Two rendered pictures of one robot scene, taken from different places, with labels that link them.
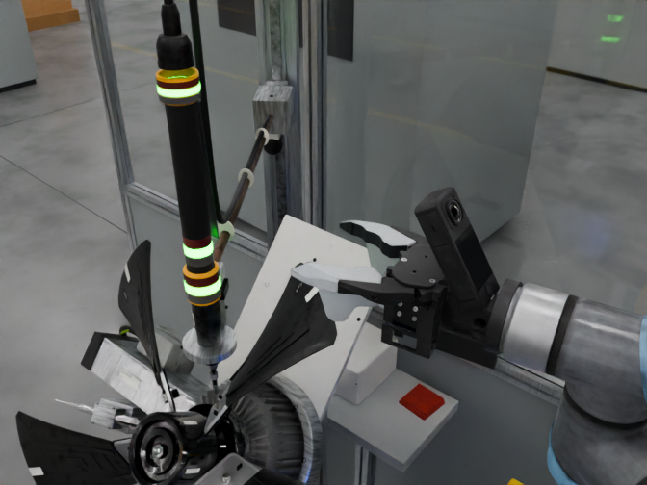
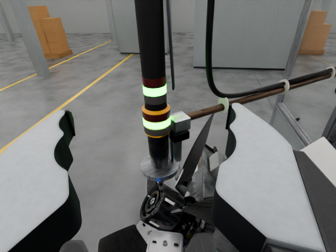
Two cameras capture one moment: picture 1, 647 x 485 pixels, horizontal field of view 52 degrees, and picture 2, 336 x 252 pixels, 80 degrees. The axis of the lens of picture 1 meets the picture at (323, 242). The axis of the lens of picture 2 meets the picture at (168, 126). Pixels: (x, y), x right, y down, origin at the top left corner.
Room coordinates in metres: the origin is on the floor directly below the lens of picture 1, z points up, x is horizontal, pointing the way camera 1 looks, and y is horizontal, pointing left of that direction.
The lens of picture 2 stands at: (0.53, -0.10, 1.72)
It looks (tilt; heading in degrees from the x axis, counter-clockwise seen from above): 33 degrees down; 59
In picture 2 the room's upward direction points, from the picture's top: 2 degrees counter-clockwise
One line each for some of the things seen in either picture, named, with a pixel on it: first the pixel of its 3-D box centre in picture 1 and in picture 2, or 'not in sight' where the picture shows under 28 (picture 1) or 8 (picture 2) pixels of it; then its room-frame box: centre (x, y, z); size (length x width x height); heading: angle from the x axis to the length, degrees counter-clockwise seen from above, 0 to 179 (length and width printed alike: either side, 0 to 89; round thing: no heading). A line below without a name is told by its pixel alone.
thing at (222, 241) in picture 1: (246, 179); (284, 88); (0.96, 0.13, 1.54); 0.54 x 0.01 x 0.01; 176
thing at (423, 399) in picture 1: (422, 400); not in sight; (1.13, -0.24, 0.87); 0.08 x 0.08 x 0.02; 44
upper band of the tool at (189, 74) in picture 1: (178, 87); not in sight; (0.66, 0.15, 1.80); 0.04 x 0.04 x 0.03
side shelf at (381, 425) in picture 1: (369, 398); not in sight; (1.16, -0.11, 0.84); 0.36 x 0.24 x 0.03; 51
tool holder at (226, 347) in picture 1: (208, 312); (163, 144); (0.67, 0.15, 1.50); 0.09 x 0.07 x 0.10; 176
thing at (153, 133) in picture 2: (203, 290); (157, 125); (0.66, 0.15, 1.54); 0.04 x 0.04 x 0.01
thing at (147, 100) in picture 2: (199, 255); (155, 96); (0.66, 0.15, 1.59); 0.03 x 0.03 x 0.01
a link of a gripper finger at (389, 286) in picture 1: (384, 284); not in sight; (0.51, -0.06, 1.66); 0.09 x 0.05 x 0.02; 85
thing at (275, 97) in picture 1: (273, 108); not in sight; (1.28, 0.10, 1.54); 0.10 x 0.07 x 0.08; 176
